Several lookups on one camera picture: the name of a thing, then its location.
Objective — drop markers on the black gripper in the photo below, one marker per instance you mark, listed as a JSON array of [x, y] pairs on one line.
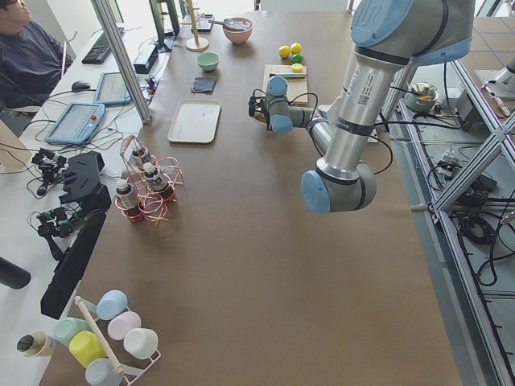
[[261, 116]]

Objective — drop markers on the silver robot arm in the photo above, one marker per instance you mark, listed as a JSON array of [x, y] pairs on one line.
[[388, 36]]

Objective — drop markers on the cream rabbit tray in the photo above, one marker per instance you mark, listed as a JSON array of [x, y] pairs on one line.
[[195, 121]]

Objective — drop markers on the wooden cutting board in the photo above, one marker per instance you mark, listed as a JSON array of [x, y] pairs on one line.
[[297, 86]]

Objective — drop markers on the steel muddler black tip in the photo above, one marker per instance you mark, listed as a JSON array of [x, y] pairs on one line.
[[283, 75]]

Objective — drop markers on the halved lemon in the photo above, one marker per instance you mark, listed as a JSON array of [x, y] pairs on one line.
[[297, 68]]

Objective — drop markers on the yellow lemon near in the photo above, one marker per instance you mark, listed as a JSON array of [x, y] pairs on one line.
[[284, 52]]

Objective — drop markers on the yellow lemon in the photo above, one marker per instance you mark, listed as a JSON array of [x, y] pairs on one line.
[[284, 52], [296, 48]]

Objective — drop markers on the green lime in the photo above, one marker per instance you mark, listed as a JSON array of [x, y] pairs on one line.
[[296, 58]]

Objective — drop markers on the grey folded cloth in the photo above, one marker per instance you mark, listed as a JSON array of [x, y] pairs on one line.
[[204, 84]]

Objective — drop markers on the yellow lemon far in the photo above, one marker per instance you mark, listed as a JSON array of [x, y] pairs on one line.
[[296, 48]]

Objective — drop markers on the green ceramic bowl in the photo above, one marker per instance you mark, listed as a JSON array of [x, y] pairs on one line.
[[208, 61]]

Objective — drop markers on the pink bowl of ice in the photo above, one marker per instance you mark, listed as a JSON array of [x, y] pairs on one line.
[[239, 37]]

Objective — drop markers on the metal ice scoop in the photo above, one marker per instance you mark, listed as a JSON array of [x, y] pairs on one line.
[[229, 24]]

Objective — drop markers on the wooden mug tree stand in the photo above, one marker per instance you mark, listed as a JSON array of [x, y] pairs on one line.
[[196, 43]]

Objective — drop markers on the tea bottle front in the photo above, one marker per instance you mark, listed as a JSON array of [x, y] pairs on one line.
[[155, 179]]

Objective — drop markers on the tea bottle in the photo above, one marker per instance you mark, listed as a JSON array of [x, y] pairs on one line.
[[127, 197], [140, 156], [155, 179]]

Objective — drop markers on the tea bottle middle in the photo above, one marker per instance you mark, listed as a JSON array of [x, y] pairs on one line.
[[140, 156]]

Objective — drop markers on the teach pendant far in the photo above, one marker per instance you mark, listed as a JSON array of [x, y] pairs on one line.
[[111, 90]]

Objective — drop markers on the teach pendant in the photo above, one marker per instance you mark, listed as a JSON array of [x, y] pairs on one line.
[[111, 90], [76, 124]]

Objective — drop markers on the tea bottle back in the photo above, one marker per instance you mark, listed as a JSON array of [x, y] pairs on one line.
[[127, 197]]

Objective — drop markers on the black keyboard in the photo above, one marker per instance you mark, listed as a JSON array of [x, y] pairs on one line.
[[98, 52]]

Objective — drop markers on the black computer mouse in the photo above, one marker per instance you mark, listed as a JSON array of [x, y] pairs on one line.
[[80, 85]]

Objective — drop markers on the teach pendant near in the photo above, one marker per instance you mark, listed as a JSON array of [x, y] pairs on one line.
[[76, 124]]

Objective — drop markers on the seated person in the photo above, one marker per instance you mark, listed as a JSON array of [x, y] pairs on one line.
[[32, 61]]

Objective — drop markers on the blue cup on rack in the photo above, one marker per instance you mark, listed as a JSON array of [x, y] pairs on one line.
[[111, 304]]

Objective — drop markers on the pink cup on rack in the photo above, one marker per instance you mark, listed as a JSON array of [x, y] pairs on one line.
[[122, 324]]

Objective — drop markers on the white cup on rack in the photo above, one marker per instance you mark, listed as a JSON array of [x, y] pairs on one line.
[[141, 343]]

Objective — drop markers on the mint cup on rack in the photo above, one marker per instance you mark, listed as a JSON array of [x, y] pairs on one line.
[[67, 328]]

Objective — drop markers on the yellow cup on rack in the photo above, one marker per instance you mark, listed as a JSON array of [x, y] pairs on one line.
[[85, 348]]

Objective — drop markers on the grey cup on rack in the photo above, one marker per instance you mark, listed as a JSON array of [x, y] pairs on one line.
[[101, 373]]

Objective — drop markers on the paper cup with metal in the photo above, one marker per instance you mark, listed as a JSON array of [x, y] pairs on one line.
[[36, 344]]

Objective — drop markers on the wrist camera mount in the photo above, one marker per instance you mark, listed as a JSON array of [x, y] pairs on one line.
[[255, 103]]

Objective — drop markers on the copper wire bottle rack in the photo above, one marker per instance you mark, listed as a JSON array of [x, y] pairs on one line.
[[152, 206]]

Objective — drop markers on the aluminium frame post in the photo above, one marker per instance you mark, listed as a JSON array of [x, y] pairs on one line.
[[107, 20]]

